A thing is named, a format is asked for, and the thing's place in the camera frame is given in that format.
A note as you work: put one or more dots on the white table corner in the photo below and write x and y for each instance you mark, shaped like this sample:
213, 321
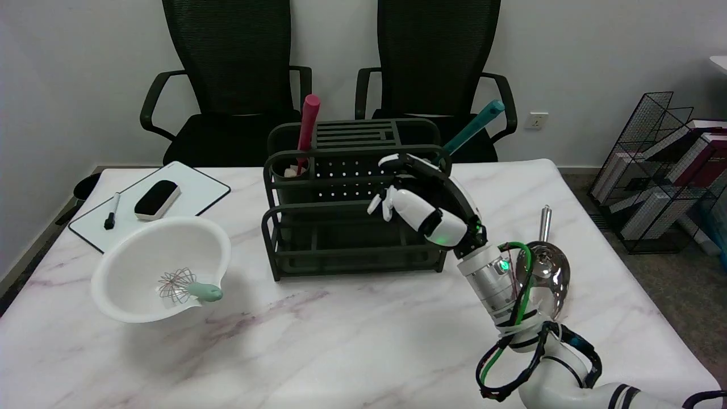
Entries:
720, 62

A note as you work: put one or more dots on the small white whiteboard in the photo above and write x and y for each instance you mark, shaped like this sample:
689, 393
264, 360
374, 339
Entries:
196, 190

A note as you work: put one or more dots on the black whiteboard eraser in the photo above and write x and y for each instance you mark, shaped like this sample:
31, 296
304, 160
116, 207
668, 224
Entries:
157, 199

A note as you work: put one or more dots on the dark maroon book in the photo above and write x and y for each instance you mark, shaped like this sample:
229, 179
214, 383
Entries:
704, 159

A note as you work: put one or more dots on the white wall socket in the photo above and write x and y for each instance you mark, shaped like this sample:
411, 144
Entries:
536, 120

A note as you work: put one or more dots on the black mesh office chair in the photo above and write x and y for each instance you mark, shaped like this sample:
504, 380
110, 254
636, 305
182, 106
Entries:
437, 57
233, 68

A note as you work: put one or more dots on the black round floor object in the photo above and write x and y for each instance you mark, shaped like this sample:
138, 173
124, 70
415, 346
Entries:
86, 186

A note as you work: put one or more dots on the white plastic bowl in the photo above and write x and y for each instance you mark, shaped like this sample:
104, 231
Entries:
142, 255

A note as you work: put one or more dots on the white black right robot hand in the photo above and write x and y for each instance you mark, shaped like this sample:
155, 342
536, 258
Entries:
423, 213

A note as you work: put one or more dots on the black marker pen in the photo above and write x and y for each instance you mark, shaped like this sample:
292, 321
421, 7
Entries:
112, 213

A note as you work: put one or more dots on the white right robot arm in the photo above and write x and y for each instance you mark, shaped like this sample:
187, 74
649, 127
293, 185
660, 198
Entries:
491, 281

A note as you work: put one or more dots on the thick white book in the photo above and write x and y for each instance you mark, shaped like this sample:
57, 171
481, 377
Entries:
644, 216

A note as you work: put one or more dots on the shiny steel scoop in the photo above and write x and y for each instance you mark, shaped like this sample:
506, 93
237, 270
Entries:
550, 272

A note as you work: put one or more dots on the dark green dish rack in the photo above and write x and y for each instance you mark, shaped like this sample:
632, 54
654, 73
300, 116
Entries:
341, 170

